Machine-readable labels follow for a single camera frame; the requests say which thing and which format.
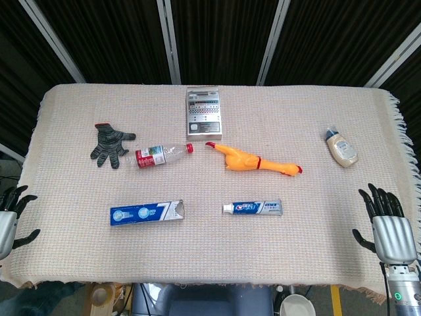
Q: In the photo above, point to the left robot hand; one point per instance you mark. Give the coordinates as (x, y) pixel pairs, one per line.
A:
(8, 227)

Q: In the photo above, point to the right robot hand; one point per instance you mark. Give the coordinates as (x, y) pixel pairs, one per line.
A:
(393, 237)

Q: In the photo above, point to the blue white toothpaste box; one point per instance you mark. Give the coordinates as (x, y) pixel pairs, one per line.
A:
(138, 214)

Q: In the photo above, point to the blue white toothpaste tube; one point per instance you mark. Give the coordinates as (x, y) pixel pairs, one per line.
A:
(253, 207)

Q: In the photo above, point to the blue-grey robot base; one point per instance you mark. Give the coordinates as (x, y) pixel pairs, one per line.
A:
(204, 301)

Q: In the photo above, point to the silver boxed electronic device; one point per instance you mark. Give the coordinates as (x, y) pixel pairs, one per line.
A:
(203, 112)

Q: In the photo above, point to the beige blue-cap squeeze bottle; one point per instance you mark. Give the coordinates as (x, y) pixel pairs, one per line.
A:
(343, 151)

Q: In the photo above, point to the wooden stand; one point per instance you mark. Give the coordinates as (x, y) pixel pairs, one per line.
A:
(98, 296)

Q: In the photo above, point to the white bowl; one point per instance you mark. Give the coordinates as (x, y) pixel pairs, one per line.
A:
(296, 306)

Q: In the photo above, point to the grey knit work glove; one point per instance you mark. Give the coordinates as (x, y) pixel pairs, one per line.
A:
(108, 145)

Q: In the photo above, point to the clear red-label plastic bottle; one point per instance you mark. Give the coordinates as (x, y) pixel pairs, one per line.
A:
(149, 158)

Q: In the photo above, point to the yellow rubber chicken toy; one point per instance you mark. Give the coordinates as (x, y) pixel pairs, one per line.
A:
(243, 161)

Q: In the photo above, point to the beige woven tablecloth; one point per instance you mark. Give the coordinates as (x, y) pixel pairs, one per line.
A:
(210, 250)

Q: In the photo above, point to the white partition post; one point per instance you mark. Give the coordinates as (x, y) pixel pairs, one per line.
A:
(11, 153)
(169, 42)
(273, 42)
(394, 59)
(52, 41)

